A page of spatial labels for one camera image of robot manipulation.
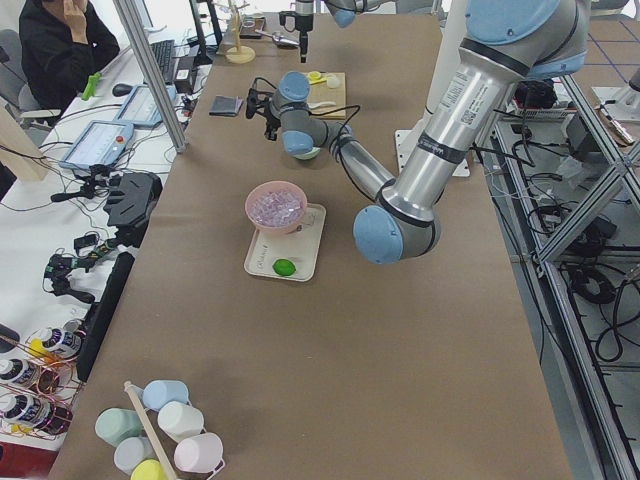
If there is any far teach pendant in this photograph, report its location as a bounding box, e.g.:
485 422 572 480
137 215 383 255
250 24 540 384
114 85 162 129

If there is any aluminium frame post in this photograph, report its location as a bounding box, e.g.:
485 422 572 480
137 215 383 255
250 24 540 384
113 0 187 154

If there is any cream serving tray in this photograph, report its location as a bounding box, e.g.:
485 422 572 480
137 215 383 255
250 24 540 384
244 203 326 282

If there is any light blue cup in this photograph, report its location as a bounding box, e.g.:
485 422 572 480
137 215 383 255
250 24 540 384
142 380 190 411

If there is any grey folded cloth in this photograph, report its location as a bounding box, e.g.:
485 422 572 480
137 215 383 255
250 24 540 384
208 95 244 117

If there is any white wire cup rack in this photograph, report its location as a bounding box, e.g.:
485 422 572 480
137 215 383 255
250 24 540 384
157 400 225 478

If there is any green lime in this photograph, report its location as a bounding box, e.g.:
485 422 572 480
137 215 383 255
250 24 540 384
272 258 297 277

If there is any green cup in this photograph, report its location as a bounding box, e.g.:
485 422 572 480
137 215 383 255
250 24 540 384
94 408 143 447

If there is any pink bowl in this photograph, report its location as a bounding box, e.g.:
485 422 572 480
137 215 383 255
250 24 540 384
244 180 307 234

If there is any mint white cup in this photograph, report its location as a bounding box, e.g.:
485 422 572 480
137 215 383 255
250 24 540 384
157 401 204 442

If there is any mint green bowl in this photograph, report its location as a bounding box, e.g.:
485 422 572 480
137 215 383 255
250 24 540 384
293 147 321 161

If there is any pile of ice cubes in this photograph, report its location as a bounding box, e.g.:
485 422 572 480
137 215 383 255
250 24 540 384
249 190 304 227

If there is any computer mouse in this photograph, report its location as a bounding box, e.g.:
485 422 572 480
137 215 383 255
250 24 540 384
112 83 133 97

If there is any yellow cup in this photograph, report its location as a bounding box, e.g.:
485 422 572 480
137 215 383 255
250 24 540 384
130 459 167 480

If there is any copper wire bottle basket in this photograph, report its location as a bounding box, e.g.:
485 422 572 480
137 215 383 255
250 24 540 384
1 327 83 440

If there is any pale pink cup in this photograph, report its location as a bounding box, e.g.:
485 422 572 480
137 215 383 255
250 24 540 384
174 432 225 473

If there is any wooden cutting board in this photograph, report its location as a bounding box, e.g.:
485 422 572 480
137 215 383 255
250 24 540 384
307 72 347 120

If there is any teach pendant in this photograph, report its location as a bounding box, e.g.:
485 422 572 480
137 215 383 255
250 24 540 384
114 85 162 129
58 120 134 170

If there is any near teach pendant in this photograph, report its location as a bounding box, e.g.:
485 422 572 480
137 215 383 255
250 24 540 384
58 120 134 170

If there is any metal ice scoop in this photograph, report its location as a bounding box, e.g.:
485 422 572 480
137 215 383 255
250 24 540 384
257 30 299 49

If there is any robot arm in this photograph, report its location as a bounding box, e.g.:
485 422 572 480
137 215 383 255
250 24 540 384
263 1 591 264
279 0 386 63

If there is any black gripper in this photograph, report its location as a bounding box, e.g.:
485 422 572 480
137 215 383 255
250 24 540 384
264 109 281 141
295 13 312 63

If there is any white ceramic spoon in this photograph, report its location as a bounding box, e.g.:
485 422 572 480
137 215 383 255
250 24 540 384
307 101 337 110

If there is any wooden rack handle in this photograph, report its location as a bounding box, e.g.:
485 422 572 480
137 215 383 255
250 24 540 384
123 380 178 480

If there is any seated person in black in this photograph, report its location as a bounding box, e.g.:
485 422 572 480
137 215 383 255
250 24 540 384
19 1 120 111

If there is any black keyboard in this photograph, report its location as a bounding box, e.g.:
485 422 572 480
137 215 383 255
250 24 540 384
150 39 176 84

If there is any wooden mug tree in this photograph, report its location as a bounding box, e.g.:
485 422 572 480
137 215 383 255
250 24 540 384
218 1 255 64

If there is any grey blue cup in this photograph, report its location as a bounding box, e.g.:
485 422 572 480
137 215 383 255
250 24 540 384
113 437 156 475

